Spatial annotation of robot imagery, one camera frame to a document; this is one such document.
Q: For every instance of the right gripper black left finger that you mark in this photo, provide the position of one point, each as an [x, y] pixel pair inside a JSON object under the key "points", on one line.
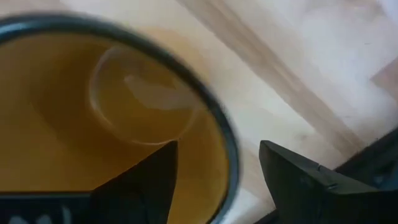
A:
{"points": [[140, 193]]}

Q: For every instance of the yellow mug with dark rim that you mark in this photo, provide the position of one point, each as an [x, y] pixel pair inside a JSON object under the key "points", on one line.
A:
{"points": [[62, 124]]}

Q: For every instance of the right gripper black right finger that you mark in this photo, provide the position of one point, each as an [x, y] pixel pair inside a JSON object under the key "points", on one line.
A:
{"points": [[311, 193]]}

